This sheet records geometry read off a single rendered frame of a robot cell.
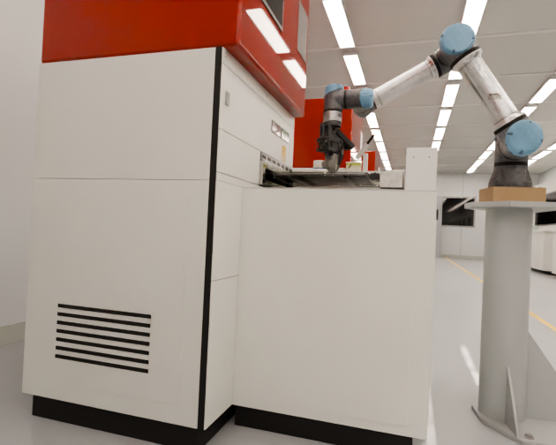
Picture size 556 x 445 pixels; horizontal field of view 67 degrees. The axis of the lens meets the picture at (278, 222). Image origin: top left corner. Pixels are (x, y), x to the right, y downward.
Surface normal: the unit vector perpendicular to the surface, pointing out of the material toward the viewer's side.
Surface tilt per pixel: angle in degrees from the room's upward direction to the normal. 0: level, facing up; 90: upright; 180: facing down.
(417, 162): 90
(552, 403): 90
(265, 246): 90
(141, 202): 90
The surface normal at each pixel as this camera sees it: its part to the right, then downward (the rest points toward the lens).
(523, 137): -0.22, 0.12
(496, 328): -0.69, -0.04
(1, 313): 0.95, 0.04
